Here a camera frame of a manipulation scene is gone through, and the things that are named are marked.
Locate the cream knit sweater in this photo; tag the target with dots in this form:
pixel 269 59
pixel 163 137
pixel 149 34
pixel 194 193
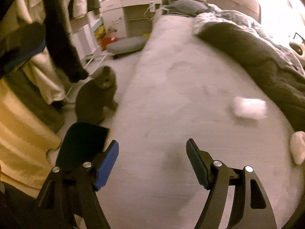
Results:
pixel 21 128

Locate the white hanging shirt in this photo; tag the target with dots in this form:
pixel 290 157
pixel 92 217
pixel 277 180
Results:
pixel 76 0

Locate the grey bed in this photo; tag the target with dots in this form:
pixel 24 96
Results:
pixel 181 124

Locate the grey cat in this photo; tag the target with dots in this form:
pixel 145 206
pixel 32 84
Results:
pixel 97 95

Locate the white tissue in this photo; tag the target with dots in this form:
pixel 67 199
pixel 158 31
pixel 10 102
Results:
pixel 249 108

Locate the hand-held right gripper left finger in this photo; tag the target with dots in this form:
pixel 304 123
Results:
pixel 107 165

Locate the red bag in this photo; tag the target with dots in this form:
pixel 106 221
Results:
pixel 108 42

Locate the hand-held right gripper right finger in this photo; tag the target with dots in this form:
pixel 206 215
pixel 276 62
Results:
pixel 197 165

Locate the blue patterned duvet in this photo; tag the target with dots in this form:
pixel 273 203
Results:
pixel 238 19

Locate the dark grey fleece blanket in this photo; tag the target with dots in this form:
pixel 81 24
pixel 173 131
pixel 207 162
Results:
pixel 257 52

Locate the grey-blue pillow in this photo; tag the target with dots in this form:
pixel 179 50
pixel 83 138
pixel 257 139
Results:
pixel 185 6

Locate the white vanity table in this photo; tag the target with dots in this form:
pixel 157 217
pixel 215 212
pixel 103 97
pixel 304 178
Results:
pixel 135 12

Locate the black hanging garment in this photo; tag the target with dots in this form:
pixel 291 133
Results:
pixel 63 35

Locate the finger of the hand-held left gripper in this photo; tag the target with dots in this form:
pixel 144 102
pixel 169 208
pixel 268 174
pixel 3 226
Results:
pixel 23 37
pixel 12 63

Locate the cream tissue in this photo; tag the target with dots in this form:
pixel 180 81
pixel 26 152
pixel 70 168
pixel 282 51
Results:
pixel 297 148

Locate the grey floor cushion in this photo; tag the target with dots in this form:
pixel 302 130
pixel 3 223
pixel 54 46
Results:
pixel 126 45

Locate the dark metal frame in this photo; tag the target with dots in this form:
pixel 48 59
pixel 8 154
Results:
pixel 299 35

